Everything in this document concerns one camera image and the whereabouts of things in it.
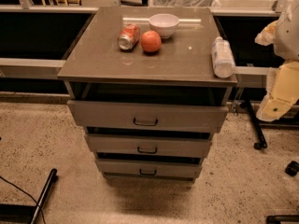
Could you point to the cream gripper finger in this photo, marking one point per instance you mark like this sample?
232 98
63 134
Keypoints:
271 109
266 36

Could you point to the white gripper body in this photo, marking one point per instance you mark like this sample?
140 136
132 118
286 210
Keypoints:
288 36

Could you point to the grey top drawer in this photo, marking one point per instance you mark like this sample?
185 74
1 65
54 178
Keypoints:
174 118

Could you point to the grey drawer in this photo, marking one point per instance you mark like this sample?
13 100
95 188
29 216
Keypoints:
172 147
153 169
174 118

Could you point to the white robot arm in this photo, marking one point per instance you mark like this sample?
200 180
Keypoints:
286 40

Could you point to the grey drawer cabinet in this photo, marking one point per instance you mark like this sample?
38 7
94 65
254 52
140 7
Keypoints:
180 73

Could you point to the grey bottom drawer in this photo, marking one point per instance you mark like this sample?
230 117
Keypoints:
153 169

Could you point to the grey middle drawer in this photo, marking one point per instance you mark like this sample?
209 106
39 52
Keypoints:
172 147

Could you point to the black stand leg right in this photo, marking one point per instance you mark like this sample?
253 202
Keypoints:
261 143

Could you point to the black stand leg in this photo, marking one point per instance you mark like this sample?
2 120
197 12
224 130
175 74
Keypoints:
52 178
261 143

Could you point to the clear plastic water bottle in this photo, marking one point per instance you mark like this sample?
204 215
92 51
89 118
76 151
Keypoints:
223 61

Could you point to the black caster wheel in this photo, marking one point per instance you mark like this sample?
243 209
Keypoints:
292 168

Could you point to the white bowl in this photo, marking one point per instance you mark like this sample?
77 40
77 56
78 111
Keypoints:
164 25

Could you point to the black base bottom right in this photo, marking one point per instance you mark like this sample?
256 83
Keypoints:
282 218

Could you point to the orange fruit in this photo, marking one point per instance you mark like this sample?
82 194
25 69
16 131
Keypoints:
150 41

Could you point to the red soda can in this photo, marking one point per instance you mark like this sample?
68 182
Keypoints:
129 36

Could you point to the black stand leg left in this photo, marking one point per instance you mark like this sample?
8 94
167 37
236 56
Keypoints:
52 178

